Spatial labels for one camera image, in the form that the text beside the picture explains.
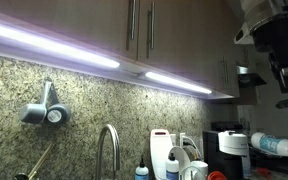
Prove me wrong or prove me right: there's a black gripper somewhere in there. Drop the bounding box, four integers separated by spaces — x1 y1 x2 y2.
252 18 288 93

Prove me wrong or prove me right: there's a steel gooseneck kitchen tap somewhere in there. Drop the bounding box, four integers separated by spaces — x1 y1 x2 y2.
95 124 121 180

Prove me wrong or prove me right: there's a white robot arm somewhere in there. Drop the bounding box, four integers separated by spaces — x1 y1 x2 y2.
234 0 288 93

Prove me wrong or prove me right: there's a wooden upper cabinet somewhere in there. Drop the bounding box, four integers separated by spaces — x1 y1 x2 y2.
0 0 243 99

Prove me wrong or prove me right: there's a paper towel roll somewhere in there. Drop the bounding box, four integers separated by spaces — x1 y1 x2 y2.
251 132 288 157

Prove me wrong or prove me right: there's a white round appliance lid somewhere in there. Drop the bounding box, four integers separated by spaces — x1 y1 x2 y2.
218 131 248 156

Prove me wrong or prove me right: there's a black coffee machine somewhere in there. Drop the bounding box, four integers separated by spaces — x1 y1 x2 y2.
202 121 248 180

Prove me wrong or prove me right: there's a short under-cabinet light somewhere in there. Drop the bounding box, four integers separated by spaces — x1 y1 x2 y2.
145 72 212 94

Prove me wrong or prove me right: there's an orange round object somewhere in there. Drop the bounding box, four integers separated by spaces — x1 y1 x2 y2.
207 171 227 180

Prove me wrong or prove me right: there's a white plate in rack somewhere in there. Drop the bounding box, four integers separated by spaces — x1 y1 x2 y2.
169 146 190 180

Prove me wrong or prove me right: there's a white mug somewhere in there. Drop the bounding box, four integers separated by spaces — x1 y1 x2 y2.
191 161 208 179

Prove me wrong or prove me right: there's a white cutting board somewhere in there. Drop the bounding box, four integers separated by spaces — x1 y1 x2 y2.
150 129 173 180

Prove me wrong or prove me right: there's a white pump soap bottle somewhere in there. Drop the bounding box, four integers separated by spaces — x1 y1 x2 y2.
166 152 179 180

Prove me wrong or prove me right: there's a blue label soap bottle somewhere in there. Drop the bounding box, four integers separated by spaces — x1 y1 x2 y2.
134 158 149 180

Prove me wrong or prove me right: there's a long under-cabinet light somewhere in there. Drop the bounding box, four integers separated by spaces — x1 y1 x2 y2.
0 24 120 68

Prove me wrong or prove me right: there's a right cabinet door handle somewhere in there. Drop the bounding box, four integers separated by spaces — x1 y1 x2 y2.
146 1 155 59

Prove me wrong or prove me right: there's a cabinet door handle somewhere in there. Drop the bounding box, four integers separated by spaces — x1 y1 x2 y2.
126 0 140 51
146 1 155 59

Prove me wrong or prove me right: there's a left cabinet door handle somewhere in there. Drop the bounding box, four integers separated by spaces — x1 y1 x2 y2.
126 0 140 51

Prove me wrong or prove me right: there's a dark measuring cup on wall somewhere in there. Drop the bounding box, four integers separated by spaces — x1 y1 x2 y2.
46 84 72 125

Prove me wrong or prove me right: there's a wooden utensil handle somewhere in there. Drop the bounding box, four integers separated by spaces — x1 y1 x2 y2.
28 143 54 180

